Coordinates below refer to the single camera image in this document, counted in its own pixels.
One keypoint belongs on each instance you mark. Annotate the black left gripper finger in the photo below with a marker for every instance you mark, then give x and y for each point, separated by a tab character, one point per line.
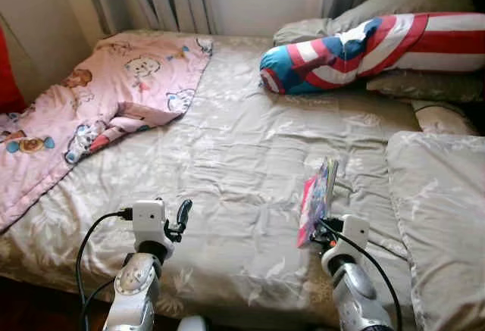
184	211

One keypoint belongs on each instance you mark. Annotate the colourful manga book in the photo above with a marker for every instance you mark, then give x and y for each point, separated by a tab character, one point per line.
312	202

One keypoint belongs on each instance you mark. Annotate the beige floral bedsheet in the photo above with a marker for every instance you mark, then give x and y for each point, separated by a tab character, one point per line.
242	157

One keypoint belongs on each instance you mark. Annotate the silver robot left leg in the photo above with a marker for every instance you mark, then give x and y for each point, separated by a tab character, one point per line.
193	323

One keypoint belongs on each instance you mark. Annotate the large beige floral pillow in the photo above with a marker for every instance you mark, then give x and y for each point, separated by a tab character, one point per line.
439	217

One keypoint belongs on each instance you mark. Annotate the pink cartoon print blanket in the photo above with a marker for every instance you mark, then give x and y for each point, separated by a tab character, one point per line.
114	81

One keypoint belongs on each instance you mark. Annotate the small rolled beige floral pillow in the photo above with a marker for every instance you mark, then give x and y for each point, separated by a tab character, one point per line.
443	117

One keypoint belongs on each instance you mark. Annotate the red white blue striped pillow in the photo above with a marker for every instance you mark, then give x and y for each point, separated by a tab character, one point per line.
379	43

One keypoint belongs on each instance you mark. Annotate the red cushion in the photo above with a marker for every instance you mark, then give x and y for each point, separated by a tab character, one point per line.
7	81

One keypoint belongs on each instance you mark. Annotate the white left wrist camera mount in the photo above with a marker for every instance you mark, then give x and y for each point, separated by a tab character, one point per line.
149	221

